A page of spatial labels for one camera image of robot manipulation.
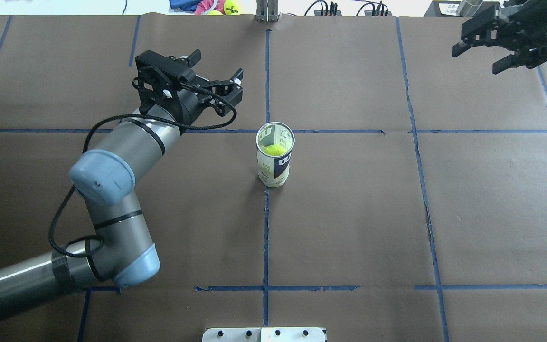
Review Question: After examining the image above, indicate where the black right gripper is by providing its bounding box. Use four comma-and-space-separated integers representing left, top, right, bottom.
451, 0, 547, 75

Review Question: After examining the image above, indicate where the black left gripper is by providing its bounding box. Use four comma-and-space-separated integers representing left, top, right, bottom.
133, 48, 245, 126

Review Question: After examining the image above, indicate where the clear tennis ball can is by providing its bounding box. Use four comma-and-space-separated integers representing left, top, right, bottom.
255, 122, 296, 188

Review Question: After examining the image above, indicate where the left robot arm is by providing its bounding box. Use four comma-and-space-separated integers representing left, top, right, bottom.
0, 50, 245, 323

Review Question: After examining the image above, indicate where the spare tennis ball on desk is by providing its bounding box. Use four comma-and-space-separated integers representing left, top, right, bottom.
223, 0, 244, 15

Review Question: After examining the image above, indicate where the small metal cup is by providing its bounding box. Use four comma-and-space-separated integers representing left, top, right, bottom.
456, 0, 483, 17

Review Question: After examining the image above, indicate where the pink cloth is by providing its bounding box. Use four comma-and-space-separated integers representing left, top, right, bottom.
195, 0, 225, 15

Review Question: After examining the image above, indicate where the blue cloth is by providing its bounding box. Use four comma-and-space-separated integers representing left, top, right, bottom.
169, 0, 202, 12

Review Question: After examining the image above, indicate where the black orange connector block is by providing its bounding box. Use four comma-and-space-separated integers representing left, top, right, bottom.
303, 0, 342, 17
356, 0, 392, 17

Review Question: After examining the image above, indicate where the aluminium frame post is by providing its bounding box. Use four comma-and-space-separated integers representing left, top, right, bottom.
255, 0, 280, 22

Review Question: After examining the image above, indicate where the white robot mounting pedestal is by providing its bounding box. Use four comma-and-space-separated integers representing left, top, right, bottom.
202, 326, 328, 342

